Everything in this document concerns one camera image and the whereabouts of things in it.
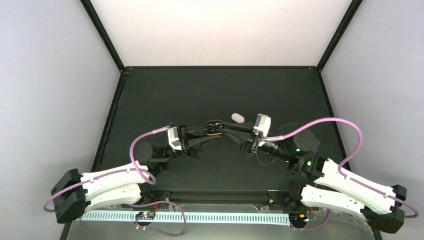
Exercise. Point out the green circuit board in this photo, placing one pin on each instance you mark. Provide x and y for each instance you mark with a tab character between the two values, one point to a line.
301	218
145	215

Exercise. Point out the left green circuit board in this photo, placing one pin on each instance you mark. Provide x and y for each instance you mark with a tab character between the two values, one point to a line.
145	215

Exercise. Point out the white perforated cable duct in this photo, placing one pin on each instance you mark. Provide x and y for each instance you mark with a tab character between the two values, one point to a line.
279	219

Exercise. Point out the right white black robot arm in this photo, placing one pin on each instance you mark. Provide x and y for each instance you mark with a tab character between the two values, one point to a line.
324	183

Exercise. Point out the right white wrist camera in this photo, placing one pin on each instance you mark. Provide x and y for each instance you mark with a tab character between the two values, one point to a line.
261	128

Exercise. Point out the black enclosure frame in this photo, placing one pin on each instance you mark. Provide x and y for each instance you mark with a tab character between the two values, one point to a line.
294	94

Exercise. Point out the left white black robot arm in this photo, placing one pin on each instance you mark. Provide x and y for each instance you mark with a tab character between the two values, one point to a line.
147	153

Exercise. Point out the black aluminium mounting rail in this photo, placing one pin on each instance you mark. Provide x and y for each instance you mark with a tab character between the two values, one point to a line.
212	196

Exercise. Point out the right green circuit board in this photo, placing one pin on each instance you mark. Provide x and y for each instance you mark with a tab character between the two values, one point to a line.
301	218

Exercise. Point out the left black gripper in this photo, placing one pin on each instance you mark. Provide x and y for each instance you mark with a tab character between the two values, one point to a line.
183	136

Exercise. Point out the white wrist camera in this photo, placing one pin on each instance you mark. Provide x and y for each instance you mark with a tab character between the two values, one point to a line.
261	128
174	139

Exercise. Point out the black earbuds charging case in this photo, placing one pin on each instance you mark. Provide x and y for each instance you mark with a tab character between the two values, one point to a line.
213	127

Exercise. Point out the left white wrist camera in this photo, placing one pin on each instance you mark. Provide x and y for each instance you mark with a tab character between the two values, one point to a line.
174	139

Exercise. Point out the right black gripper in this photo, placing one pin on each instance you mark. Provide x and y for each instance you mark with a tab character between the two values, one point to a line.
247	144

